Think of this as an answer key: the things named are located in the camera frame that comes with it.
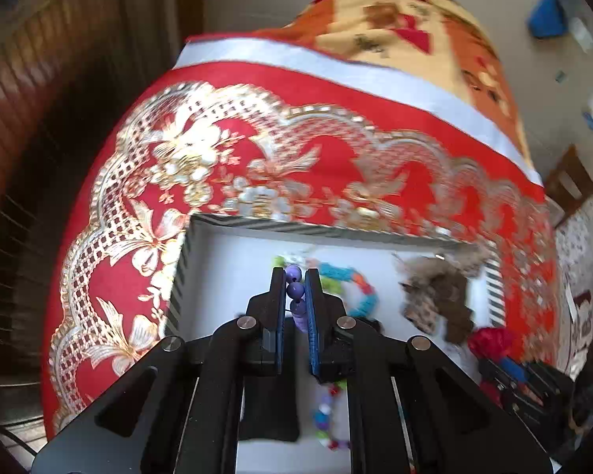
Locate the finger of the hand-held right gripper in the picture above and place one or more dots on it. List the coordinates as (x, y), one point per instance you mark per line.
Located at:
(491, 375)
(514, 368)

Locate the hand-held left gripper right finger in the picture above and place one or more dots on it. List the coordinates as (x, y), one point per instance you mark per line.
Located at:
(314, 340)

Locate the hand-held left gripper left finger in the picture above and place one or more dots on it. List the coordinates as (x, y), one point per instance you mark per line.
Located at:
(279, 326)

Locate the red cloth scrunchie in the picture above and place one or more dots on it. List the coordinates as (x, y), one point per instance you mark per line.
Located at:
(491, 343)

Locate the striped cardboard box tray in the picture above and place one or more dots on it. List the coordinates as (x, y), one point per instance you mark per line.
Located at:
(227, 266)

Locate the black cloth pouch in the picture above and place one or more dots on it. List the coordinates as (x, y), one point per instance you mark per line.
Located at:
(269, 414)

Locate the leopard print bow hair clip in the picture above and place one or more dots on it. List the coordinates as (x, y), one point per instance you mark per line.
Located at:
(435, 301)

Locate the floral white cloth cover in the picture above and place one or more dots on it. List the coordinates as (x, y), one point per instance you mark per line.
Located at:
(580, 266)

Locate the red floral tablecloth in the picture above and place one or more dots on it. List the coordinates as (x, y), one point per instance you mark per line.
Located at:
(286, 143)

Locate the wooden chair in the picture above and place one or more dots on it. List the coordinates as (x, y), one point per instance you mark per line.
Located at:
(568, 182)

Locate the white cloth strip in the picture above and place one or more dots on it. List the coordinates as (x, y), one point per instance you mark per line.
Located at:
(375, 79)

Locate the wooden panelled door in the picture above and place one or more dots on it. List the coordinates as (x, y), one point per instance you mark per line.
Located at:
(54, 84)

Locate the orange printed blanket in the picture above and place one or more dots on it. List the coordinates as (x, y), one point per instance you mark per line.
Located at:
(425, 24)

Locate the blue hanging cloth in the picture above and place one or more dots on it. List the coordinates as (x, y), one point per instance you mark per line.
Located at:
(546, 17)

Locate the white wall switch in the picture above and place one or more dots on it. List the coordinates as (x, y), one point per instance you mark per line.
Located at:
(580, 34)

